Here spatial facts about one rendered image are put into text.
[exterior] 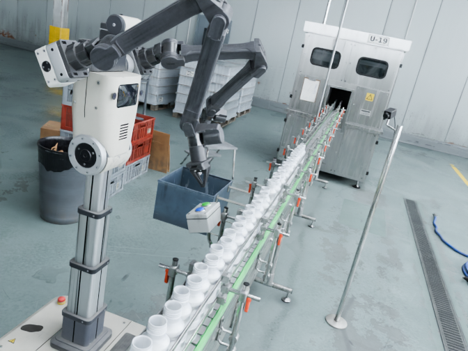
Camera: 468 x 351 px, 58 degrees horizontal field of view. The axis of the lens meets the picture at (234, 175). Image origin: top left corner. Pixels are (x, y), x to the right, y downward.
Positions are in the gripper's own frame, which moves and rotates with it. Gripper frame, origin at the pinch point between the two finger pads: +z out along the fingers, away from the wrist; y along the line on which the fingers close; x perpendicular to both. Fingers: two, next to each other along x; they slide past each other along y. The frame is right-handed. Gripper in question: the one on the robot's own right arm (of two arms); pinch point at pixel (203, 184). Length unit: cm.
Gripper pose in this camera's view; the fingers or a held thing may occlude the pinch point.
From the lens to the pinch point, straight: 153.6
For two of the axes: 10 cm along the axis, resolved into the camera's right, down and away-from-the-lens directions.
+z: 1.4, 9.7, 2.1
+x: -9.5, 0.7, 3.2
